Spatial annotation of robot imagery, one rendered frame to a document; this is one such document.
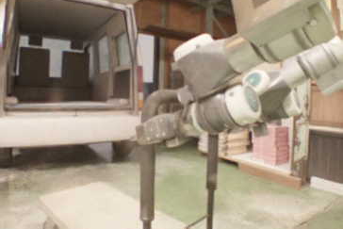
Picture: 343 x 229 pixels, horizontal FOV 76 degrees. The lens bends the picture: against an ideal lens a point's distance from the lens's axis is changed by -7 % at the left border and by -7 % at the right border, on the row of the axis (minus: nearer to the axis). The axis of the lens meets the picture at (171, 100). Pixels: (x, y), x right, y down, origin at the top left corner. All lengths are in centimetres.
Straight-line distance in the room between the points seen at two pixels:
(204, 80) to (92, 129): 198
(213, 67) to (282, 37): 12
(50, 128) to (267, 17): 212
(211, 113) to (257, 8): 21
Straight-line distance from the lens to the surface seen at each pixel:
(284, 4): 32
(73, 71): 431
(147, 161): 63
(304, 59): 66
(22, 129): 229
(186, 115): 49
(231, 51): 40
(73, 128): 230
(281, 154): 258
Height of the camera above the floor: 74
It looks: 1 degrees down
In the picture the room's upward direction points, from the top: 1 degrees clockwise
